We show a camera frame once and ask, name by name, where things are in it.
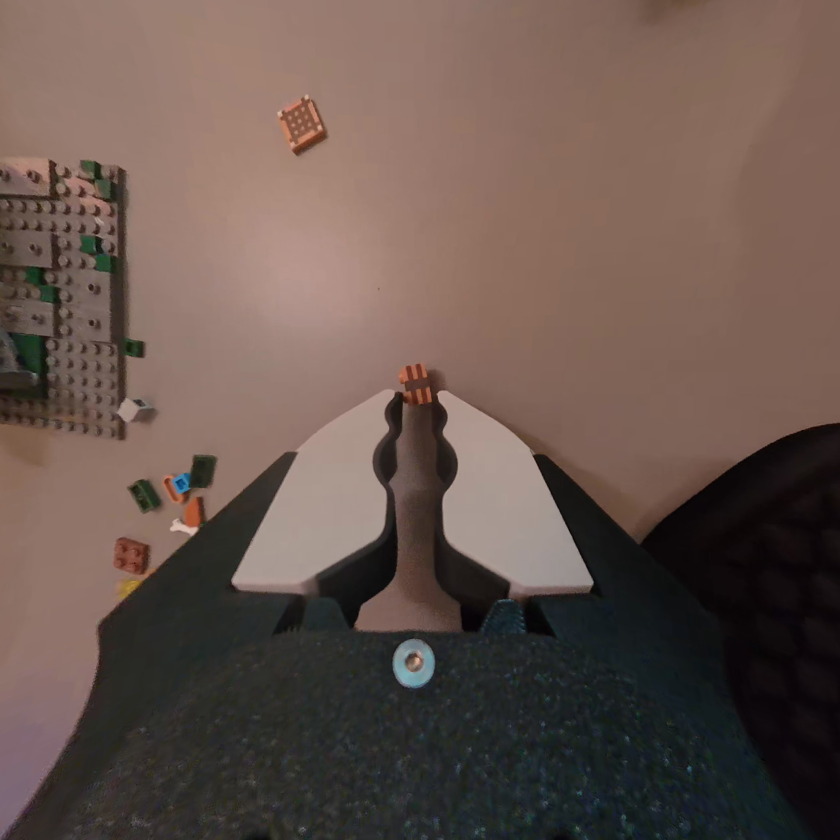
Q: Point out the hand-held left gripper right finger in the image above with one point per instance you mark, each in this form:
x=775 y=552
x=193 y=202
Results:
x=512 y=519

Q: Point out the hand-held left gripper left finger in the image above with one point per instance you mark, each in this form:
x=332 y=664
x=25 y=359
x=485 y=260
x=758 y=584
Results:
x=315 y=519

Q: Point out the tan grid printed toy tile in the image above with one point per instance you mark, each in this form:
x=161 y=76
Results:
x=302 y=124

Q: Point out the grey desk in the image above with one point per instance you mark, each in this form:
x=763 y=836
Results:
x=525 y=197

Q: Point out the scattered small toy bricks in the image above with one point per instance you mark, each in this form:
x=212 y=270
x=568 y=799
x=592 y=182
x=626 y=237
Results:
x=178 y=489

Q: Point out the small white grey toy brick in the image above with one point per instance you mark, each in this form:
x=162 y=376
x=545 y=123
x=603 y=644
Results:
x=135 y=409

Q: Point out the dark green toy tile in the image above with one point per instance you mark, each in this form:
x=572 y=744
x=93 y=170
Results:
x=133 y=347

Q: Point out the black mesh wrist rest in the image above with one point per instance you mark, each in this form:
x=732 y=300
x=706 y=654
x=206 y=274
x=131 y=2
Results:
x=768 y=623

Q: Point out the grey toy baseplate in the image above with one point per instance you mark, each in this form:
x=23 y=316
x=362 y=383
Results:
x=72 y=302

